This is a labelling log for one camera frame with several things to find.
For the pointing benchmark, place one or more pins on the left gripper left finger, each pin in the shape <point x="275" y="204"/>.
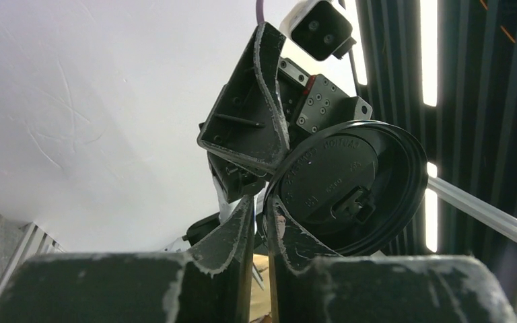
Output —
<point x="210" y="282"/>

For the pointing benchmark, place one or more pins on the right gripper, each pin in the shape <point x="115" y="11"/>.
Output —
<point x="268" y="106"/>

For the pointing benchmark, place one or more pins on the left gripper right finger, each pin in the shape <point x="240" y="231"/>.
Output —
<point x="312" y="283"/>

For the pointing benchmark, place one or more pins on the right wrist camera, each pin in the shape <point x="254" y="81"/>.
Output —
<point x="321" y="28"/>

